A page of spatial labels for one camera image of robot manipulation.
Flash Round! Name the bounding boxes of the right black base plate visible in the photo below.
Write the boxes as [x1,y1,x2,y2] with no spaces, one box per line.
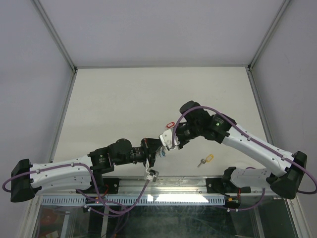
[205,178,251,196]

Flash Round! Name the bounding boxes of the grey slotted cable duct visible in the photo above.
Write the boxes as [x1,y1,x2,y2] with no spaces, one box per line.
[42,194,225,206]

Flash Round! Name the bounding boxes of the aluminium mounting rail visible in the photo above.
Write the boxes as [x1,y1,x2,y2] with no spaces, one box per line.
[37,175,285,198]

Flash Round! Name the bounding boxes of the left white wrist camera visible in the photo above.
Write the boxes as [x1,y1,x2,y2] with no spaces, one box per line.
[144,159,159,182]

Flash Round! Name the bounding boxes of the left aluminium frame post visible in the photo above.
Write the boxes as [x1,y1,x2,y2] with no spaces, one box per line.
[31,0,77,72]

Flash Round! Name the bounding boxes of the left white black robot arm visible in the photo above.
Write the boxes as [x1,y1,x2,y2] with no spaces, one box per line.
[7,138,162,203]

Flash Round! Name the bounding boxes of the aluminium frame post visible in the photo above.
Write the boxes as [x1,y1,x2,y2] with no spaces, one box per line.
[248,0,292,71]
[31,0,77,72]

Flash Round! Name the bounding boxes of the key with yellow tag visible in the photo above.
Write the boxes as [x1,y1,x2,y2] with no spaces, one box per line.
[197,154,214,168]

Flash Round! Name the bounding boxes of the large keyring with coloured keys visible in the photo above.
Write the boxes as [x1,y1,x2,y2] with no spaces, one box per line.
[156,146,168,158]

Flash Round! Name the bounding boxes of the key with red tag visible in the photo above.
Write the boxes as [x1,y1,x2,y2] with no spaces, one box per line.
[165,121,175,130]

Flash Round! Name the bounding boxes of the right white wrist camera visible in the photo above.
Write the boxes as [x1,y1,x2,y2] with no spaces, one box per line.
[159,128,180,151]

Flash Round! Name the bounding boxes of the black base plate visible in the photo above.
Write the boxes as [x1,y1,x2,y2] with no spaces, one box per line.
[205,178,251,196]
[81,178,120,195]

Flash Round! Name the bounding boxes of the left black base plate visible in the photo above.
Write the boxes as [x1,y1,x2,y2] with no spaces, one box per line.
[81,178,120,195]

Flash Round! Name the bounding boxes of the right aluminium frame post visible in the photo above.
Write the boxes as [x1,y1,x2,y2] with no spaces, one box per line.
[248,0,292,71]

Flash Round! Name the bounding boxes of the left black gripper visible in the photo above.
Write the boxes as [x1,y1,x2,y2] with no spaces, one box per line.
[114,137,162,169]

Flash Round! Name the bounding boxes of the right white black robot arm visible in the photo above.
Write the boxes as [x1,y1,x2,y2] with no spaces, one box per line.
[175,101,307,199]

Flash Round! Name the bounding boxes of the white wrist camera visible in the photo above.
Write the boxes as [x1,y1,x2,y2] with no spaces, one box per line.
[159,128,180,151]
[144,159,159,182]

